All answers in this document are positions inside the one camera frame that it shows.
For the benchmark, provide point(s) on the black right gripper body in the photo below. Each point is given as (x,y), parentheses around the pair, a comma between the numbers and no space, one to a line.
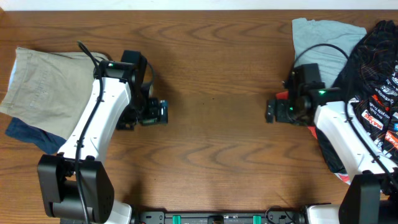
(289,112)

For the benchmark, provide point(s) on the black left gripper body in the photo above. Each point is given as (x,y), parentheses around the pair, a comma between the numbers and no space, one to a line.
(146,111)

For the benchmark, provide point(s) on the khaki grey shorts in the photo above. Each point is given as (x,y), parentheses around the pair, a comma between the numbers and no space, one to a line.
(49,90)

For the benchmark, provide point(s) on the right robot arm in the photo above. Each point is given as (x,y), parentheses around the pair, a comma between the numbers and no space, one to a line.
(372,193)

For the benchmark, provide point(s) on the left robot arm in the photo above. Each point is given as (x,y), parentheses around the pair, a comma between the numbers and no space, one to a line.
(74,184)

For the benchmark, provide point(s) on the red orange cloth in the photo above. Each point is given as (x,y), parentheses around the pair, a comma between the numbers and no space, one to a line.
(282,95)

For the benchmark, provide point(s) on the light blue shirt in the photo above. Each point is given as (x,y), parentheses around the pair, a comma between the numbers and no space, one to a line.
(313,42)

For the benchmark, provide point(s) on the black printed garment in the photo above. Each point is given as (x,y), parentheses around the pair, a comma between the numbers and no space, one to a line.
(370,75)

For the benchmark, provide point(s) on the white printed garment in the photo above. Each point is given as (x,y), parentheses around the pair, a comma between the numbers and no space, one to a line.
(344,177)

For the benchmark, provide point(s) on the folded navy blue garment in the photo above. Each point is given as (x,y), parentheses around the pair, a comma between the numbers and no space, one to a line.
(47,142)

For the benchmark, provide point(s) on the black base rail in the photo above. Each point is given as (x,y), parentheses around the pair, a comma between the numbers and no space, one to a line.
(269,217)

